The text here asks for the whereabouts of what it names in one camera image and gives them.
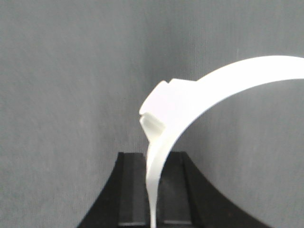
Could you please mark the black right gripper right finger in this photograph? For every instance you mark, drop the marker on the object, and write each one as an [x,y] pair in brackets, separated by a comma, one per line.
[188,200]

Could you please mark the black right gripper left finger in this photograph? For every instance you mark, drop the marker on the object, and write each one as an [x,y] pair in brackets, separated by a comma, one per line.
[123,202]

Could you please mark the white curved PVC pipe piece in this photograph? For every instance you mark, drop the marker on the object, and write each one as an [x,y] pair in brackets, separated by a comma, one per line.
[173,106]

